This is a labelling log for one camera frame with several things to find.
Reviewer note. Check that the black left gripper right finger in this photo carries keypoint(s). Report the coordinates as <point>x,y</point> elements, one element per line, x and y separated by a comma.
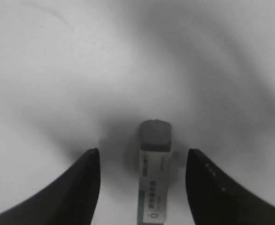
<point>216,199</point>

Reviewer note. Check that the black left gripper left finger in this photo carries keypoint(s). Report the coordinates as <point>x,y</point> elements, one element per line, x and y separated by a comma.
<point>71,199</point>

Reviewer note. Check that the grey white eraser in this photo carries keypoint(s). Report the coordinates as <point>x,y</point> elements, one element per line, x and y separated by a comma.
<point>153,170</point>

